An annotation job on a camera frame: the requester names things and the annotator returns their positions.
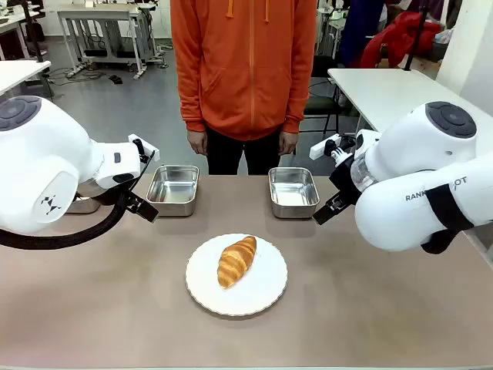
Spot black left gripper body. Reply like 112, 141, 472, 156
122, 183, 144, 213

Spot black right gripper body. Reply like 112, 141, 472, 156
328, 153, 364, 206

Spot rectangular steel container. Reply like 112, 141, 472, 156
65, 191, 102, 215
267, 166, 321, 220
146, 164, 200, 217

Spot golden croissant bread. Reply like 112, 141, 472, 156
217, 235, 258, 289

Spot person's left hand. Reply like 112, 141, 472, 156
278, 130, 299, 156

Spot person's right hand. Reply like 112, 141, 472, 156
186, 129, 210, 156

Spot black office chair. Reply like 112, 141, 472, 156
298, 55, 350, 155

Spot white table with pole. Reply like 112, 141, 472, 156
327, 67, 448, 134

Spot white round plate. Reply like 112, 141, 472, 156
185, 233, 289, 318

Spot black trousers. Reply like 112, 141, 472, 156
206, 125, 286, 177

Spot dark blue hanging garment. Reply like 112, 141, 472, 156
340, 0, 387, 67

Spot orange hoodie torso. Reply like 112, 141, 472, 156
169, 0, 318, 142

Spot red jacket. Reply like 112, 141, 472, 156
361, 10, 442, 69

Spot black pole stand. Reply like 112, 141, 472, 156
21, 0, 45, 63
403, 0, 429, 72

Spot white side table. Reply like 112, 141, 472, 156
0, 59, 52, 98

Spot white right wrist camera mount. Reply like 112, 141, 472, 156
309, 134, 342, 160

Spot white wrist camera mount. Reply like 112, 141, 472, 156
309, 134, 342, 160
128, 133, 160, 162

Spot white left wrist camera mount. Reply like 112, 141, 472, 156
128, 133, 160, 162

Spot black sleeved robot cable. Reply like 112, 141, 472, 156
0, 150, 156, 251

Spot black strap on arm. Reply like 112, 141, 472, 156
420, 183, 475, 255

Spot white workbench with frame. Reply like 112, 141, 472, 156
56, 2, 159, 80

